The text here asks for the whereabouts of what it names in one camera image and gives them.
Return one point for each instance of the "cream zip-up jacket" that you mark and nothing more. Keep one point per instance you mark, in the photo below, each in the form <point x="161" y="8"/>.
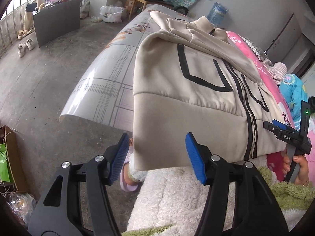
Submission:
<point x="188" y="78"/>

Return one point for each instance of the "white shoe right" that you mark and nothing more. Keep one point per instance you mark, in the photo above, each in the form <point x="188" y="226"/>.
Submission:
<point x="30" y="44"/>

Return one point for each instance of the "black round fan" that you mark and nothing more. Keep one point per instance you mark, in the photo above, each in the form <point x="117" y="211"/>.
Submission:
<point x="181" y="9"/>

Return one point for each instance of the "bed with floral sheet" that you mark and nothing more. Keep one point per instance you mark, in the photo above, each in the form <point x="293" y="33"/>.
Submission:
<point x="104" y="94"/>

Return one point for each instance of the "dark grey cabinet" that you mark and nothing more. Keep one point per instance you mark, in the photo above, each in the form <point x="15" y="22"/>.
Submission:
<point x="55" y="21"/>

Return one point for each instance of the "person's right hand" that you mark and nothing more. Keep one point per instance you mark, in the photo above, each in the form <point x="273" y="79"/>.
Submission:
<point x="295" y="169"/>

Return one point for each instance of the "checked pink white cloth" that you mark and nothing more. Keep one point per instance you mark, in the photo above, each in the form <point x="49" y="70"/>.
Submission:
<point x="277" y="71"/>

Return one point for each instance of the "finger of the blue pad right gripper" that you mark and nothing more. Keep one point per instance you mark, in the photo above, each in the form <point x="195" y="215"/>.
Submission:
<point x="278" y="124"/>

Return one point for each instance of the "green paper bag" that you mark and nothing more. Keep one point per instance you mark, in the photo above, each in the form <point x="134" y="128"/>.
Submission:
<point x="5" y="172"/>

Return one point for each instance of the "pink slipper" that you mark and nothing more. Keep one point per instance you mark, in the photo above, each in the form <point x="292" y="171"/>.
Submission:
<point x="130" y="178"/>

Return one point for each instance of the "white shoe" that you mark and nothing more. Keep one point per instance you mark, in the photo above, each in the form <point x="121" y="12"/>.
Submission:
<point x="21" y="50"/>
<point x="30" y="44"/>

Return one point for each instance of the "grey patterned pillow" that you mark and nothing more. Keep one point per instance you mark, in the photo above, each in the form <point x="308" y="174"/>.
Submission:
<point x="256" y="49"/>

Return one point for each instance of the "blue water bottle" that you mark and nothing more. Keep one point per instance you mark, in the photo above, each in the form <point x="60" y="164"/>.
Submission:
<point x="217" y="14"/>

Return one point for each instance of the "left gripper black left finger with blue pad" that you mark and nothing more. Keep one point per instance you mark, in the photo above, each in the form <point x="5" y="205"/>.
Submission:
<point x="58" y="212"/>

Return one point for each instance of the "white plastic bag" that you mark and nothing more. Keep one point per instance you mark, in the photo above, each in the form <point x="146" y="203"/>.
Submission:
<point x="111" y="14"/>

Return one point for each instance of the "light blue garment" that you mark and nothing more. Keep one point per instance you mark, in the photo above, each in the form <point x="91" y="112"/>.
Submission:
<point x="294" y="92"/>

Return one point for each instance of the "white shoe left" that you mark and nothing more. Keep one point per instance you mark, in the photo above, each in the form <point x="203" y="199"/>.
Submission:
<point x="21" y="50"/>

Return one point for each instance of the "white fluffy robe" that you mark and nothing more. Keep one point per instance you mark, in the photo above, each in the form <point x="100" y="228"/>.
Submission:
<point x="171" y="200"/>

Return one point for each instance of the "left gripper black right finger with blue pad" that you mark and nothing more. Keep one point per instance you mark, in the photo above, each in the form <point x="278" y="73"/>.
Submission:
<point x="239" y="200"/>

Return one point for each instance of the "pink floral blanket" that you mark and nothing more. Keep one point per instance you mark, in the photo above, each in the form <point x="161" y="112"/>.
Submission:
<point x="275" y="160"/>

